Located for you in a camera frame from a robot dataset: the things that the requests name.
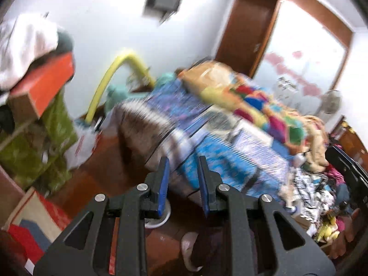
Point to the black wall box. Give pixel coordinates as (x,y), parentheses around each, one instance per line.
(164,1)

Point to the brown wooden cabinet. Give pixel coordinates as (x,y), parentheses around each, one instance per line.
(353,141)

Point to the white plastic bag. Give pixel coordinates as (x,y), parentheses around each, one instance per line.
(83,146)

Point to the brown wooden door frame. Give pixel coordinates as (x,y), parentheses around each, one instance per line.
(316,3)

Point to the white round lid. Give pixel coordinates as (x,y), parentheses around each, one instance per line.
(161,222)

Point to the dark green cloth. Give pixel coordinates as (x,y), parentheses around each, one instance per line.
(66,43)

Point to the black bag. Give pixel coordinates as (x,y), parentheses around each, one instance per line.
(350,166)

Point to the brown wooden door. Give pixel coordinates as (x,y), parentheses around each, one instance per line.
(244,34)

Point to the orange box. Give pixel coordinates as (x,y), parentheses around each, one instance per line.
(43,83)

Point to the red and beige cardboard box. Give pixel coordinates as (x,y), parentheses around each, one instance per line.
(26,235)

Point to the pile of mixed clothes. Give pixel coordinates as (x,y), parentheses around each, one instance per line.
(310,184)

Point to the teal cloth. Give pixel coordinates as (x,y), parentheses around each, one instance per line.
(116,99)

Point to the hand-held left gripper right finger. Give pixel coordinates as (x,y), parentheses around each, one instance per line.
(203,191)

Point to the yellow foam tube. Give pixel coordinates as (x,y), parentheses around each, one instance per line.
(100,89)

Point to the green patterned cloth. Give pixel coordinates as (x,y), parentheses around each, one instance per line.
(57,123)

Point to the bed with blue patterned sheet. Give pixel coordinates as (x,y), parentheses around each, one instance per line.
(215,155)

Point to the standing fan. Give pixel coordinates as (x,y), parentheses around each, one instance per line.
(330,102)

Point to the pale pink cloth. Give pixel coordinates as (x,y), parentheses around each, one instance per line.
(188,244)

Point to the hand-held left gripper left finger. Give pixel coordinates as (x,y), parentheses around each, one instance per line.
(163,191)

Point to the white cloth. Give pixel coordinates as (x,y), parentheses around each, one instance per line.
(26,43)

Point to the colourful patch fleece blanket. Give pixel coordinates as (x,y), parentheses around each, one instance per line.
(258,103)

